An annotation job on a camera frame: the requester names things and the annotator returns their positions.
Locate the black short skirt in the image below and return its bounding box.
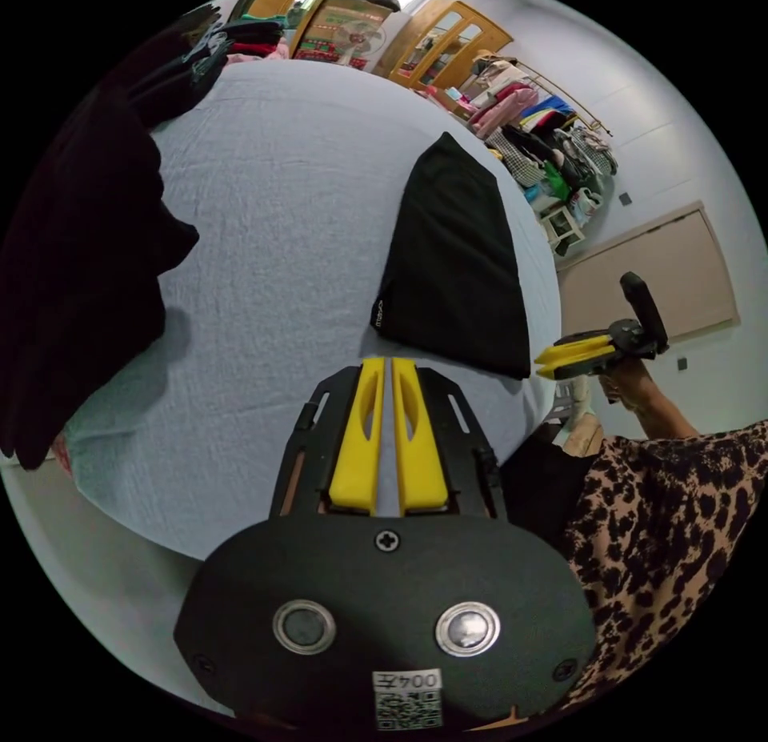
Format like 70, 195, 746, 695
370, 131, 534, 382

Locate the wooden cupboard with glass doors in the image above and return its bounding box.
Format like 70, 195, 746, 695
388, 0, 515, 98

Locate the person's body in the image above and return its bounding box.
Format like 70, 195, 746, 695
501, 419, 768, 714

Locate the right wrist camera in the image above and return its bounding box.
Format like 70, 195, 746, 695
618, 271, 670, 351

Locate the beige door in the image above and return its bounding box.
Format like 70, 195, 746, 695
555, 200, 740, 342

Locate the standing fan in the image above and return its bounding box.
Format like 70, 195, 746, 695
330, 18, 389, 68

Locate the person's right hand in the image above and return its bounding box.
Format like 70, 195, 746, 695
598, 357, 658, 417

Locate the clothes rack with garments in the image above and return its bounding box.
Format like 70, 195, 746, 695
466, 50, 620, 216

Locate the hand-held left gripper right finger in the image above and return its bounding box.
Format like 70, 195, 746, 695
392, 357, 449, 512

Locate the person's right forearm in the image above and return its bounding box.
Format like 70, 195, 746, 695
630, 386, 702, 444

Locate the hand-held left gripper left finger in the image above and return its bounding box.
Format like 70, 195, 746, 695
328, 359, 386, 512

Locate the white stool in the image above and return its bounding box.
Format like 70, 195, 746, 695
538, 203, 588, 255

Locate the pile of clothes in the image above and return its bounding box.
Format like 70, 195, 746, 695
0, 3, 290, 471

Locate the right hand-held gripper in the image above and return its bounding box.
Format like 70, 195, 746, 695
533, 318, 670, 382

